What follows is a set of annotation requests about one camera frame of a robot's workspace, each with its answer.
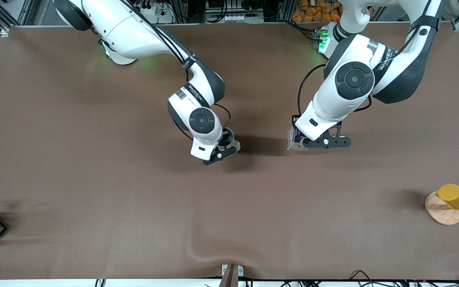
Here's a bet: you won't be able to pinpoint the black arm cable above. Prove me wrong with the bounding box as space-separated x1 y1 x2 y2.
214 104 232 128
297 64 326 117

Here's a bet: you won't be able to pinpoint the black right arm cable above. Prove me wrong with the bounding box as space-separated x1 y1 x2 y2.
214 104 232 128

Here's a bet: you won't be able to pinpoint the yellow cup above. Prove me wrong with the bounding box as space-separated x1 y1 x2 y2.
435 184 459 210

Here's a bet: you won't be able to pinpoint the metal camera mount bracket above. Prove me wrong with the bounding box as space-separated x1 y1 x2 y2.
219 264 244 287

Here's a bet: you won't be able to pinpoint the blue milk carton green cap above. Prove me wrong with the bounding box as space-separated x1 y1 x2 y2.
287 126 309 151

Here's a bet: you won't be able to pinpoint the wooden mug stand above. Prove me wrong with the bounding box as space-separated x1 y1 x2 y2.
425 191 459 226

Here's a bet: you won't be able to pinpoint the grey mug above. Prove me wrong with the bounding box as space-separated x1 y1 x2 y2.
218 128 241 154

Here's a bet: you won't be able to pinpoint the white power strip black plugs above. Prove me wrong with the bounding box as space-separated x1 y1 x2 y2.
136 0 173 24

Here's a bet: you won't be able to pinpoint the black looped cable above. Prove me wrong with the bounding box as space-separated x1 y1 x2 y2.
349 270 378 287

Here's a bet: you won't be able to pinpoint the brown tablecloth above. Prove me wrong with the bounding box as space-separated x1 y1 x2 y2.
0 22 459 280

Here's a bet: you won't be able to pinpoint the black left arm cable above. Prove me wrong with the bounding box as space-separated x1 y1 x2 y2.
297 64 326 117

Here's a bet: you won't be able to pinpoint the long white power strip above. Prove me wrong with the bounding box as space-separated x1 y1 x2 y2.
206 13 264 23

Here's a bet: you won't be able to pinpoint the bag of orange items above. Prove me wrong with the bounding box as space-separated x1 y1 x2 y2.
292 0 341 23

